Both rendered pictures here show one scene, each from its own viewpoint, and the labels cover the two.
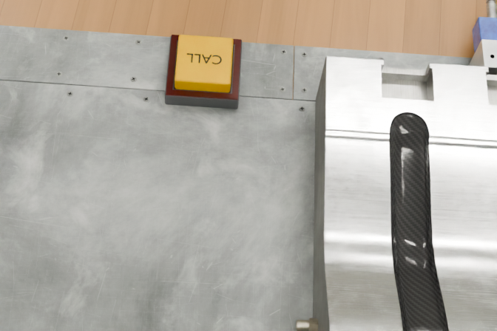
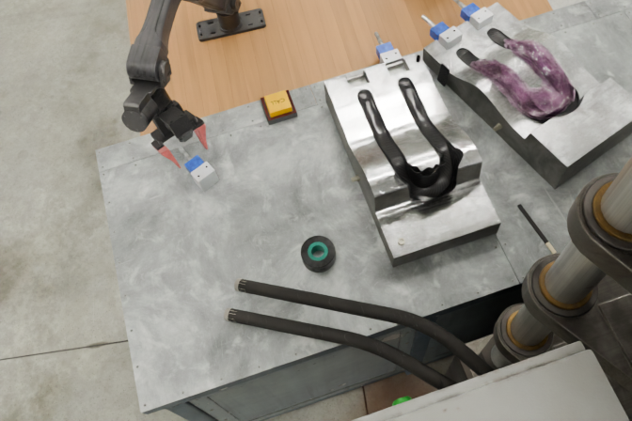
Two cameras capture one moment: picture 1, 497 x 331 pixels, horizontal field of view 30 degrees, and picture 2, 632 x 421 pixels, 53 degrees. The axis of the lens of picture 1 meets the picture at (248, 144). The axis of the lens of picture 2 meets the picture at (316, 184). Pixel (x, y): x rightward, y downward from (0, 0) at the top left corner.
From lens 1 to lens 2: 0.68 m
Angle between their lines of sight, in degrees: 3
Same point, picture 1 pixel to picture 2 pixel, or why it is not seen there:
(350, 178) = (350, 120)
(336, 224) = (352, 138)
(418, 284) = (387, 146)
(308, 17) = (310, 71)
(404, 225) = (376, 130)
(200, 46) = (274, 98)
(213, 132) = (292, 128)
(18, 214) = (231, 184)
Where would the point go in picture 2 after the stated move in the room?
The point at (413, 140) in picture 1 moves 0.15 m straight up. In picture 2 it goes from (368, 99) to (367, 61)
